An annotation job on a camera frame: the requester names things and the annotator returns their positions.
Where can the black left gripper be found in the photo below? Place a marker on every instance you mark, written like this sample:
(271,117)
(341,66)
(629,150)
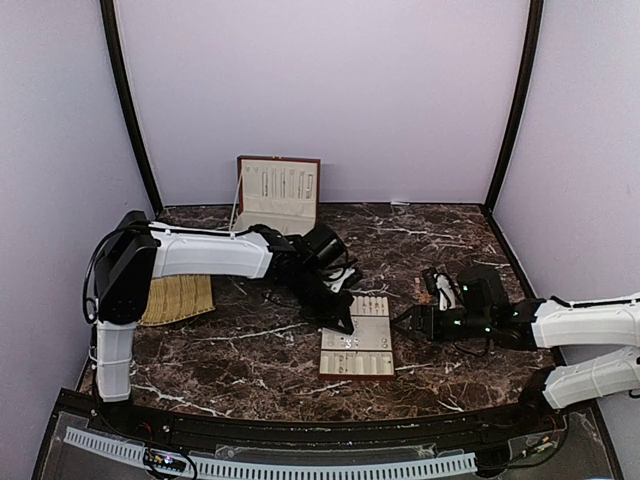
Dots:
(331,319)

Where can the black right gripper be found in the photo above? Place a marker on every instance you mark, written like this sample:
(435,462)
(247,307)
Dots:
(421,314)

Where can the brown jewelry display tray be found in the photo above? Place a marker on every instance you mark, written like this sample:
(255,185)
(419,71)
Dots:
(367,353)

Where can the red wooden jewelry box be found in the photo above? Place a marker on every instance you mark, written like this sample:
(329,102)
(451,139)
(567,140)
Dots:
(279,192)

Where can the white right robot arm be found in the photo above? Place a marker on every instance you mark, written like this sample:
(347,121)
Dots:
(546,323)

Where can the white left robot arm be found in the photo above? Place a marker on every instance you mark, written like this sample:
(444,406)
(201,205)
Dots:
(120,270)

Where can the woven bamboo tray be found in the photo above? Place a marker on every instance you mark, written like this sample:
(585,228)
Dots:
(176,298)

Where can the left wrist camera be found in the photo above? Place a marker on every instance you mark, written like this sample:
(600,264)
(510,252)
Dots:
(327,254)

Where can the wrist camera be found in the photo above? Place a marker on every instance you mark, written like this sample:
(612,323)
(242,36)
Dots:
(475,288)
(327,254)

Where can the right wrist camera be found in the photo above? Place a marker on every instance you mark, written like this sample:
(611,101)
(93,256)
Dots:
(475,288)

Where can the white slotted cable duct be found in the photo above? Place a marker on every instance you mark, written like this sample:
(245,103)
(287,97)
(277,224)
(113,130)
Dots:
(239,463)

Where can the black left frame post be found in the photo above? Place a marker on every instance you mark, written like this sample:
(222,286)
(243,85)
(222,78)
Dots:
(128,109)

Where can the black frame post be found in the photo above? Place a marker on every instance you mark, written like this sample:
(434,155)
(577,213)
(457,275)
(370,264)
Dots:
(521,89)
(128,109)

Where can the black right frame post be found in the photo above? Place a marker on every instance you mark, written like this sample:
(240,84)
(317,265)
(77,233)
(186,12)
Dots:
(521,89)

